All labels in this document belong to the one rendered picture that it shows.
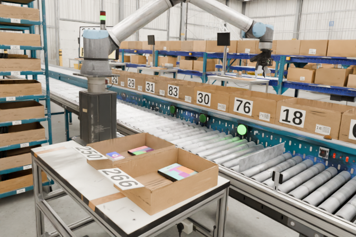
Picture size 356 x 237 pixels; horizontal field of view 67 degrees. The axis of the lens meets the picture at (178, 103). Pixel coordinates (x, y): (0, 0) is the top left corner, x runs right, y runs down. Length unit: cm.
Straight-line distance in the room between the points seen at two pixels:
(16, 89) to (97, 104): 98
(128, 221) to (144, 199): 9
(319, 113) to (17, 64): 222
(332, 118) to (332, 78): 452
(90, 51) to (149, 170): 79
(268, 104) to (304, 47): 492
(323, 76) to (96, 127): 530
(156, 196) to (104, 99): 85
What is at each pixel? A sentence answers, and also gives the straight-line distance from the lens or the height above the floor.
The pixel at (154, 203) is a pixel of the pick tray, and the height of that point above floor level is 79.
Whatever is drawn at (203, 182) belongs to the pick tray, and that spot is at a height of 80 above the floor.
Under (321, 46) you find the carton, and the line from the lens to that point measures 665.
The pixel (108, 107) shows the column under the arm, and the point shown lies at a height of 98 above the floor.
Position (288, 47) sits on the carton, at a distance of 695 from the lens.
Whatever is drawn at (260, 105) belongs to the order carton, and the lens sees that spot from 197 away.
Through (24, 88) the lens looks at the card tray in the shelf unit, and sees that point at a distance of 253.
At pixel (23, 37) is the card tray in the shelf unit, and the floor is 141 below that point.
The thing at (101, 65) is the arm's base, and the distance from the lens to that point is 169.
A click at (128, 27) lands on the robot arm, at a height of 149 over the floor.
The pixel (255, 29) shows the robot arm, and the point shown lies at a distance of 181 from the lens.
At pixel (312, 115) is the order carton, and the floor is 100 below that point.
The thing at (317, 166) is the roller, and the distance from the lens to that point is 172.
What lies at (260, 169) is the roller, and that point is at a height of 74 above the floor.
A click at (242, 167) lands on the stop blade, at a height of 75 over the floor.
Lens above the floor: 134
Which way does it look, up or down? 11 degrees down
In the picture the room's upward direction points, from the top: 2 degrees clockwise
